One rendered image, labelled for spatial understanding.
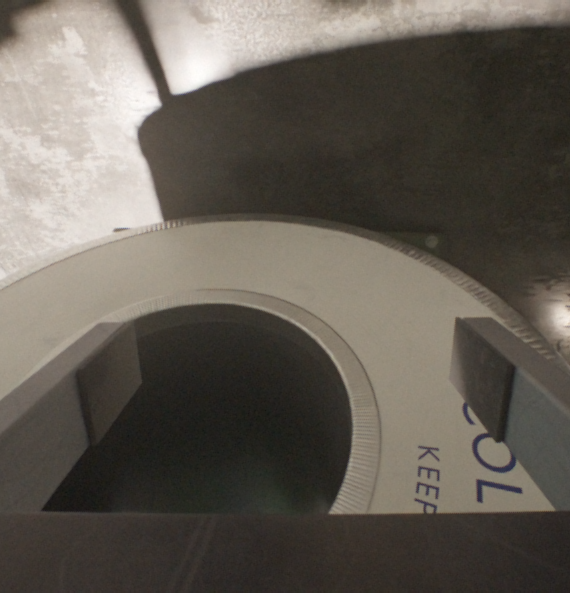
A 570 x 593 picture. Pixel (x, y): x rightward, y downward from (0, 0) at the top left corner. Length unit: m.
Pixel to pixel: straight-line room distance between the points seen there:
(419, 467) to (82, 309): 0.66
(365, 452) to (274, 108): 0.86
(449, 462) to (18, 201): 1.45
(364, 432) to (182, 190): 0.94
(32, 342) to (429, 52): 1.02
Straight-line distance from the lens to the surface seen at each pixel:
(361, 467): 0.57
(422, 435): 0.61
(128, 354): 0.16
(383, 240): 0.95
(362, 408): 0.62
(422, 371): 0.68
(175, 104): 1.22
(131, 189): 1.37
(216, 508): 1.50
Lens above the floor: 1.09
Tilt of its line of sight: 49 degrees down
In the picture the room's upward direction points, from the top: 169 degrees counter-clockwise
